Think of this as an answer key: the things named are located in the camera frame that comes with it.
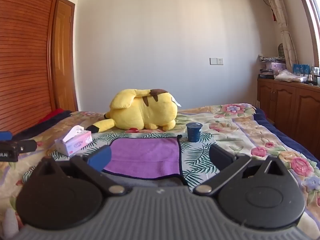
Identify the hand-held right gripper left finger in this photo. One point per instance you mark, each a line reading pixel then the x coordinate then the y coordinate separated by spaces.
pixel 100 158

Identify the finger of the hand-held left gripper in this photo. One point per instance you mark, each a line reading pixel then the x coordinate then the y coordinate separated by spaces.
pixel 23 147
pixel 5 135

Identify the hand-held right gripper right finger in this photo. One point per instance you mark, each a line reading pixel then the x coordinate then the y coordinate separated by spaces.
pixel 221 157

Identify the purple towel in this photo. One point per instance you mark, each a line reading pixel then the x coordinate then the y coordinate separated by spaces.
pixel 145 155

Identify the pink white tissue box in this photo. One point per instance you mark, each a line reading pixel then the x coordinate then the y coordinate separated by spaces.
pixel 75 143

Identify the blue plastic cup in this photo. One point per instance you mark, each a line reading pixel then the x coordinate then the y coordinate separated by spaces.
pixel 194 132

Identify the red cloth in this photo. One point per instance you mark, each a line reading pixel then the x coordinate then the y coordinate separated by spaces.
pixel 53 115

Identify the yellow plush toy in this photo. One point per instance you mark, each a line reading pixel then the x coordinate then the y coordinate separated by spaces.
pixel 140 112

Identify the dark blue blanket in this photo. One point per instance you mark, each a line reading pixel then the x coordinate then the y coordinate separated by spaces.
pixel 287 140

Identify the wooden louvered wardrobe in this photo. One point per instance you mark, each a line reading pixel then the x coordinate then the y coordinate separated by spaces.
pixel 25 55

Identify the wooden cabinet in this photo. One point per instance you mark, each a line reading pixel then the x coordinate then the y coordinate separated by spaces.
pixel 287 105

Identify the wooden door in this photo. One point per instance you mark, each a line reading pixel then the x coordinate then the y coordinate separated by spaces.
pixel 63 60

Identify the stack of books and boxes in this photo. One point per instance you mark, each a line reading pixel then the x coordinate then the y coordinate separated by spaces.
pixel 271 67

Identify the clear plastic bag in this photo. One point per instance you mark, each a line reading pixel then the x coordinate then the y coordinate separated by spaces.
pixel 290 76

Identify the blue carton boxes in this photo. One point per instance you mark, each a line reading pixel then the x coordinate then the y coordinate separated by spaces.
pixel 301 69

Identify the small white bottle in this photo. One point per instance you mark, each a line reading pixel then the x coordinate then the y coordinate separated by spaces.
pixel 311 77

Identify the woven hand fan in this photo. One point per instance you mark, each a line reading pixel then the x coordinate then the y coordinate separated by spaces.
pixel 281 51

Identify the patterned beige curtain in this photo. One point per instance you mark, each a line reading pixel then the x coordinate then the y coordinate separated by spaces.
pixel 282 17

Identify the white wall socket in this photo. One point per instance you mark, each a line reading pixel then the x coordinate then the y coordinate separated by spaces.
pixel 216 61

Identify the wooden window frame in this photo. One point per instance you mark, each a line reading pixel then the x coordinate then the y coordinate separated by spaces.
pixel 311 17

